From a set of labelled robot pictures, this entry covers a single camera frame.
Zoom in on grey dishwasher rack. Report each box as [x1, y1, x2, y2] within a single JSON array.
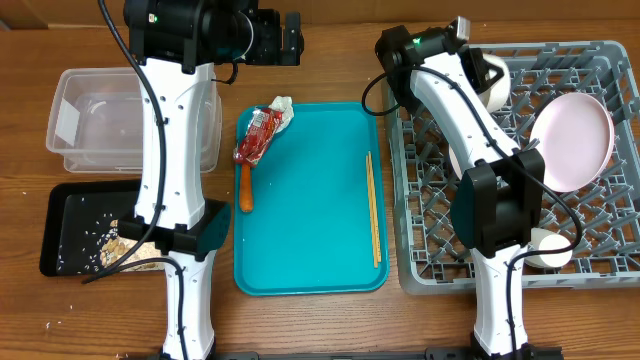
[[385, 41, 639, 295]]

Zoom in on large pink plate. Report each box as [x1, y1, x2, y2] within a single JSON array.
[[530, 93, 615, 193]]

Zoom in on white bowl with food scraps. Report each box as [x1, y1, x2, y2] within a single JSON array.
[[479, 60, 511, 113]]

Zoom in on clear plastic bin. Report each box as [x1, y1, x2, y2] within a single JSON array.
[[45, 67, 223, 175]]

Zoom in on teal serving tray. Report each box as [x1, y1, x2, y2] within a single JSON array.
[[234, 102, 390, 296]]

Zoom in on orange carrot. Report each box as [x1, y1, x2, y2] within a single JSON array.
[[238, 163, 254, 213]]

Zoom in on black plastic tray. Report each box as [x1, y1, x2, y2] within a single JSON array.
[[39, 180, 140, 277]]

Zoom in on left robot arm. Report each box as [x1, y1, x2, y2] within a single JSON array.
[[118, 0, 304, 359]]

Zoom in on rice and peanut scraps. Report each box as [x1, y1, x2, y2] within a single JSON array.
[[57, 213, 166, 274]]

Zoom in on red snack wrapper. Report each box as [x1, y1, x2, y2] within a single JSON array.
[[233, 108, 283, 167]]

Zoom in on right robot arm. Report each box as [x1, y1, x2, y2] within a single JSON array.
[[374, 18, 545, 359]]

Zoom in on wooden chopstick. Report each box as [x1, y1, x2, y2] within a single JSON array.
[[365, 152, 380, 268], [367, 151, 382, 268]]

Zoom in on white tissue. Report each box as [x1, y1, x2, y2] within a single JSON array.
[[269, 96, 294, 133]]

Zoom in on cream plastic cup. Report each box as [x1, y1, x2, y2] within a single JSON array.
[[524, 227, 574, 270]]

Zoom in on pink bowl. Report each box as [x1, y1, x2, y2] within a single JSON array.
[[448, 147, 462, 180]]

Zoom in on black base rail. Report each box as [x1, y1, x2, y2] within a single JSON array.
[[209, 345, 565, 360]]

